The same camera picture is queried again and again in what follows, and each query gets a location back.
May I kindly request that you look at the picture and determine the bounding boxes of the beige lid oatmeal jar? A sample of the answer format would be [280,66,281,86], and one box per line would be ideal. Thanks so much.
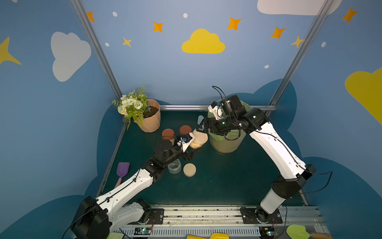
[190,129,209,149]

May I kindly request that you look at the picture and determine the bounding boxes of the beige jar lid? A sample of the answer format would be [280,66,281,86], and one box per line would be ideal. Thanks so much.
[183,163,197,177]

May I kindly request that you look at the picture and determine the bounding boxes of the clear oatmeal jar front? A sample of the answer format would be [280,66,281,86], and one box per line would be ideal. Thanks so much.
[168,159,182,174]

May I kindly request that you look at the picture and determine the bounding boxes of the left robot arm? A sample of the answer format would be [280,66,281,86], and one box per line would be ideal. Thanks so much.
[69,137,203,239]

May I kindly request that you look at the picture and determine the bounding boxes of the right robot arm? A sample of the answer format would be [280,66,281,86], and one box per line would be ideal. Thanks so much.
[197,95,315,224]

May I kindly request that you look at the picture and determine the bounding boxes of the red lid oatmeal jar right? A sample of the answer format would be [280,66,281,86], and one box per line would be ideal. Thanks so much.
[179,125,193,135]

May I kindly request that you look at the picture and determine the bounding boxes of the red lid oatmeal jar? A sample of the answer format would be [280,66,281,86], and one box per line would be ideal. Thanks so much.
[162,128,175,145]
[179,125,193,135]

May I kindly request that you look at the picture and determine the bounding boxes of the red lid oatmeal jar left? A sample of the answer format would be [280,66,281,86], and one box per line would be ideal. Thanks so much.
[162,128,175,145]

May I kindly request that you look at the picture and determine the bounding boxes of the light blue toy spatula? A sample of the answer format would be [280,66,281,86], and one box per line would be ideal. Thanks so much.
[198,115,205,125]

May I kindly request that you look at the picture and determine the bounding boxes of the mesh bin green bag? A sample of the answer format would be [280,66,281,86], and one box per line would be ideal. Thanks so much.
[207,95,253,154]

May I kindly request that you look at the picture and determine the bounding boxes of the terracotta flower pot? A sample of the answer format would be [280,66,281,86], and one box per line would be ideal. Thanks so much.
[138,99,161,133]

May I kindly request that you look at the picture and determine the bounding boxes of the purple pink toy spatula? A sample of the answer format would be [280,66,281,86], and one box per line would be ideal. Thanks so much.
[115,162,130,188]

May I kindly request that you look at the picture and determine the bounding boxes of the white flowers green plant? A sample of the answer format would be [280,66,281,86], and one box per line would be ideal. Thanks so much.
[112,86,151,130]

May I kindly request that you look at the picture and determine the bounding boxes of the yellow toy scoop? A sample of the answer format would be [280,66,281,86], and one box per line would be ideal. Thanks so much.
[186,232,230,239]

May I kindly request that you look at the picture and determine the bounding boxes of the left controller board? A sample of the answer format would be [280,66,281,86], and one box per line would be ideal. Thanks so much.
[134,228,152,236]

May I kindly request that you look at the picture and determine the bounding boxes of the controller board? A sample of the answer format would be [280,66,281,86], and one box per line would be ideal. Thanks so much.
[259,227,276,239]
[134,228,152,236]

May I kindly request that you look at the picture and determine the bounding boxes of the right controller board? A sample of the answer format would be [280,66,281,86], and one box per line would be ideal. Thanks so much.
[259,227,276,239]

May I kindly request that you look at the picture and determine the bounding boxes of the green toy tool left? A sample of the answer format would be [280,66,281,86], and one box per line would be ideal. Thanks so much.
[106,232,124,239]

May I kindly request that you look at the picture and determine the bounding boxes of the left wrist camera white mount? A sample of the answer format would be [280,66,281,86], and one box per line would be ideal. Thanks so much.
[176,132,196,152]

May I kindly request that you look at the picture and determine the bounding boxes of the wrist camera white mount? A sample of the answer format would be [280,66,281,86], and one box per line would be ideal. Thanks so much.
[208,100,230,120]
[176,132,196,152]

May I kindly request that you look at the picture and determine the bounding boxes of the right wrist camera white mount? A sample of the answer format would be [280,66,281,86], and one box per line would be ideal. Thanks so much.
[208,100,230,120]

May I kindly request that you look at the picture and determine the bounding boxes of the aluminium front rail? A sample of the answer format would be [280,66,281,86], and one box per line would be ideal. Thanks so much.
[111,205,330,239]

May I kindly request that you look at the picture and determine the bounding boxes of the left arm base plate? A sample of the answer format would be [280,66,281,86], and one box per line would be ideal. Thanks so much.
[130,208,164,225]

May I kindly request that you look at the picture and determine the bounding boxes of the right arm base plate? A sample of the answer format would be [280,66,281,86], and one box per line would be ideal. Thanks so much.
[239,207,283,224]

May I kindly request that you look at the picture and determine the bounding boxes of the green toy spatula wooden handle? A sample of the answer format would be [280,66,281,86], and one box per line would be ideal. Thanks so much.
[286,224,333,239]

